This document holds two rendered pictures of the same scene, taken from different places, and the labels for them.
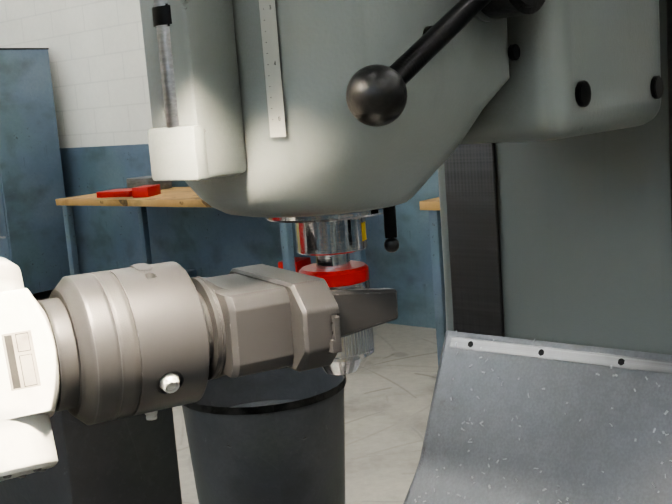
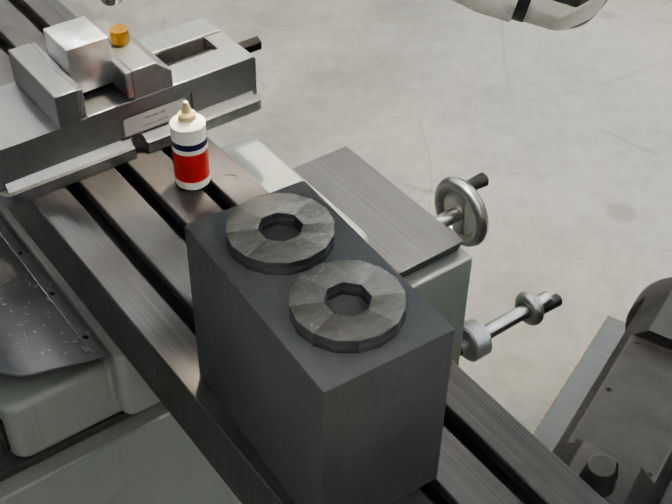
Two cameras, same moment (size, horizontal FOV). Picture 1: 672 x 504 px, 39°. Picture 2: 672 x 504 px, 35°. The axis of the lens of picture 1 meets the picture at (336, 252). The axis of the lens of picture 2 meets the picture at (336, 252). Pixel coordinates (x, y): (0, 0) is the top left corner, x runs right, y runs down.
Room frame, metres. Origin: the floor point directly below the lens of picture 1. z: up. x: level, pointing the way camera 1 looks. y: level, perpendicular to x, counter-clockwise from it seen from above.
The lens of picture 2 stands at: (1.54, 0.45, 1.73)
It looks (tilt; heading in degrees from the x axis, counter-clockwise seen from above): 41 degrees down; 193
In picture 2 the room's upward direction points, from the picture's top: 1 degrees clockwise
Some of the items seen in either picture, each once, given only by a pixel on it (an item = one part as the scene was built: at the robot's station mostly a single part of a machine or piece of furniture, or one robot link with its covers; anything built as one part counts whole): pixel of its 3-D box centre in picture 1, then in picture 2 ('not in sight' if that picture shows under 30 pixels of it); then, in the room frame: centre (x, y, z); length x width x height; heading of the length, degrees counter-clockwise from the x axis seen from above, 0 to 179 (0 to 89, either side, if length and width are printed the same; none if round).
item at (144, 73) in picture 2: not in sight; (124, 56); (0.51, -0.05, 1.05); 0.12 x 0.06 x 0.04; 50
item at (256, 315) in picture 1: (210, 330); not in sight; (0.59, 0.08, 1.24); 0.13 x 0.12 x 0.10; 30
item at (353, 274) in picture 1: (333, 273); not in sight; (0.63, 0.00, 1.26); 0.05 x 0.05 x 0.01
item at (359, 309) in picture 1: (358, 311); not in sight; (0.60, -0.01, 1.24); 0.06 x 0.02 x 0.03; 119
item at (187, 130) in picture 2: not in sight; (189, 142); (0.61, 0.07, 1.02); 0.04 x 0.04 x 0.11
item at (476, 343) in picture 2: not in sight; (510, 318); (0.32, 0.45, 0.54); 0.22 x 0.06 x 0.06; 140
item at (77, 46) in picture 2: not in sight; (79, 55); (0.56, -0.08, 1.08); 0.06 x 0.05 x 0.06; 50
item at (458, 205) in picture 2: not in sight; (443, 220); (0.25, 0.33, 0.66); 0.16 x 0.12 x 0.12; 140
